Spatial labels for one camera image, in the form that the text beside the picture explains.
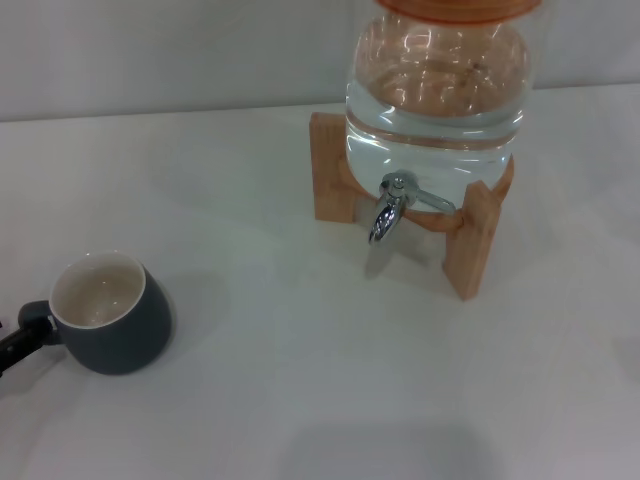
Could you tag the clear glass water dispenser jar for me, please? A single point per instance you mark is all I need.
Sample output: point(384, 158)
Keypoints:
point(435, 125)

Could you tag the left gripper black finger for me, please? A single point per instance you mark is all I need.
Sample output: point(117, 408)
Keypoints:
point(30, 340)

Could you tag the black ceramic cup white inside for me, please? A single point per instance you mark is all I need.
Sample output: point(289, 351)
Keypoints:
point(125, 345)

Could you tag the wooden dispenser stand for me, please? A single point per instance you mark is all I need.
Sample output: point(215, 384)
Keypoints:
point(330, 170)

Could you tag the chrome faucet with lever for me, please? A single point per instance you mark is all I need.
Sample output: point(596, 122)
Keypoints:
point(386, 215)

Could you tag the orange dispenser lid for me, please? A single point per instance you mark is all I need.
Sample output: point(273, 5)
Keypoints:
point(450, 9)

